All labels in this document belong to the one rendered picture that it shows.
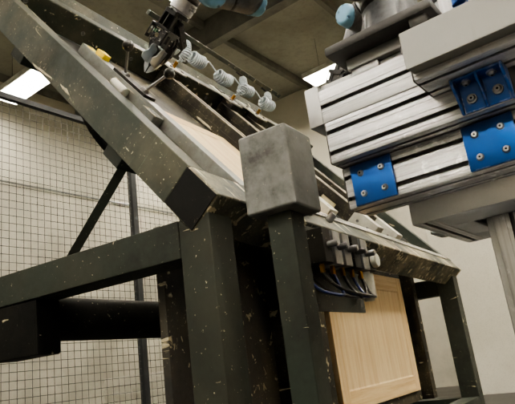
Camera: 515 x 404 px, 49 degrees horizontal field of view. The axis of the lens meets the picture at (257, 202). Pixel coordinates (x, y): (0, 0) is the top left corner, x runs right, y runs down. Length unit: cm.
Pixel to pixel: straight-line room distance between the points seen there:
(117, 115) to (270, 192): 54
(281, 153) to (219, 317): 37
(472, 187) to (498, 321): 428
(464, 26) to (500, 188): 33
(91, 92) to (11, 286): 59
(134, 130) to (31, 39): 60
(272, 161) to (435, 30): 42
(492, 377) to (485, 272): 90
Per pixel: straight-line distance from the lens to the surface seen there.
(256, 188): 120
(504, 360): 542
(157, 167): 139
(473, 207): 116
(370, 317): 257
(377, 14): 121
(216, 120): 230
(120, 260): 143
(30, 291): 169
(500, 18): 97
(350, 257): 157
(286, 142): 119
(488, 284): 543
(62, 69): 178
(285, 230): 118
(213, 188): 127
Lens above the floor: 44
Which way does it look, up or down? 17 degrees up
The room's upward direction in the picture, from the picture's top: 7 degrees counter-clockwise
